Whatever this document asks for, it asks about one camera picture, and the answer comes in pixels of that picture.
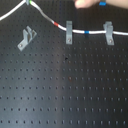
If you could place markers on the person's hand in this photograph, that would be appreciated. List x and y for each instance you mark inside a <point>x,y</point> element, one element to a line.
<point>85,3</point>

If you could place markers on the blue tape piece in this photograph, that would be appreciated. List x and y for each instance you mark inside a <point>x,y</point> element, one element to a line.
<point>102,3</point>

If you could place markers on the black pegboard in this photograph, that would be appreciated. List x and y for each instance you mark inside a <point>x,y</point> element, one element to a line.
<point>51,84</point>

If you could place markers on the grey cable clip middle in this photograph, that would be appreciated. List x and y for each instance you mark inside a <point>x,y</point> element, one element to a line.
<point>69,32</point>

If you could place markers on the grey cable clip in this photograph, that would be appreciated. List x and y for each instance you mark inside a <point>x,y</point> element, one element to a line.
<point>28,36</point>
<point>108,27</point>
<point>69,32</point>

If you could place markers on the grey cable clip right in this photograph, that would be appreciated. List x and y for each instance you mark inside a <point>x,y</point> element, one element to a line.
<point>108,27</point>

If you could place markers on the grey cable clip left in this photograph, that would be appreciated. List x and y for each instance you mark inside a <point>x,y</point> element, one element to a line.
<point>28,36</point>

